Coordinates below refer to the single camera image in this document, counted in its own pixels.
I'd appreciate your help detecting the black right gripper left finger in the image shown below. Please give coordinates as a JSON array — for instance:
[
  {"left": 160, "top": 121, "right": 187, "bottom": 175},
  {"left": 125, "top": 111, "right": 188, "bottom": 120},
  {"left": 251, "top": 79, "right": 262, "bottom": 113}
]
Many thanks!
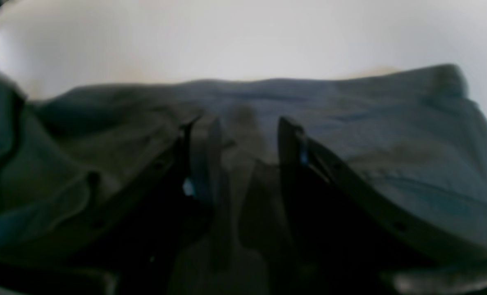
[{"left": 0, "top": 116, "right": 222, "bottom": 295}]

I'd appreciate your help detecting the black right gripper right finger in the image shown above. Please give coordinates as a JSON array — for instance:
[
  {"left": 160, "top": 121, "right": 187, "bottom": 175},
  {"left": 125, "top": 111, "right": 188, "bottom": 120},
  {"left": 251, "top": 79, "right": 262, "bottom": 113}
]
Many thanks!
[{"left": 277, "top": 116, "right": 487, "bottom": 295}]

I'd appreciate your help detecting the grey T-shirt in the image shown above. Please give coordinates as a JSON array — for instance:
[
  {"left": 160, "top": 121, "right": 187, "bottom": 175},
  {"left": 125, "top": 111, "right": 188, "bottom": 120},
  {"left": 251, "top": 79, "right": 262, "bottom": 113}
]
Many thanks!
[{"left": 0, "top": 65, "right": 487, "bottom": 295}]

